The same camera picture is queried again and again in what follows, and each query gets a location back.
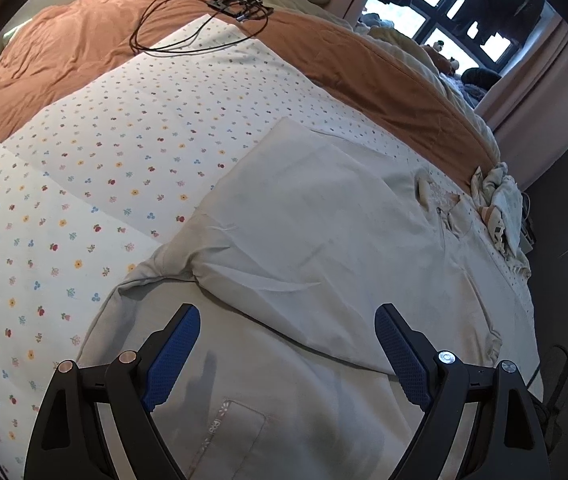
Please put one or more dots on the black frame device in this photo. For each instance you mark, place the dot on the black frame device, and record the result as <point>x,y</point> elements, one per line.
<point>229,2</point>

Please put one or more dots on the crumpled patterned clothes pile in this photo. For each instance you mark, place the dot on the crumpled patterned clothes pile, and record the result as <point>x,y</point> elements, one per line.
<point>506,205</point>

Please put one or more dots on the white floral bedsheet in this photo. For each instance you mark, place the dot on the white floral bedsheet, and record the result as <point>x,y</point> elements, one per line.
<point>113,160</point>

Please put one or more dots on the brown plush toy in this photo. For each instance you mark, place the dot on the brown plush toy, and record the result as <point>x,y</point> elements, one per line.
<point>439,57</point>

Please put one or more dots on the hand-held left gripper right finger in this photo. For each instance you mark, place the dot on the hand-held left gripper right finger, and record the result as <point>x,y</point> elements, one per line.
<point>399,350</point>

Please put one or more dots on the grey-blue fuzzy plush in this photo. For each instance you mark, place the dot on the grey-blue fuzzy plush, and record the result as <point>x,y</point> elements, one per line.
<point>474,85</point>

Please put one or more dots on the large beige garment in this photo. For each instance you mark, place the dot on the large beige garment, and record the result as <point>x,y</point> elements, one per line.
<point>314,210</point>

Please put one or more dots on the orange-brown quilt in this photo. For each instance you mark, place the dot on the orange-brown quilt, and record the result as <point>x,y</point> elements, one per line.
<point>88,25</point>

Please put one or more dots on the black object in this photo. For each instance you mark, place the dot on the black object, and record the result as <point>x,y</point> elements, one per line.
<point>561,380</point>

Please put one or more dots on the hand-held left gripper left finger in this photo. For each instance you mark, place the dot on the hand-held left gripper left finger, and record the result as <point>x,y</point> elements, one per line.
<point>176,345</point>

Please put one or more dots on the window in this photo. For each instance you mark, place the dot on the window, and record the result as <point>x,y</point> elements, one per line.
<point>431,10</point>

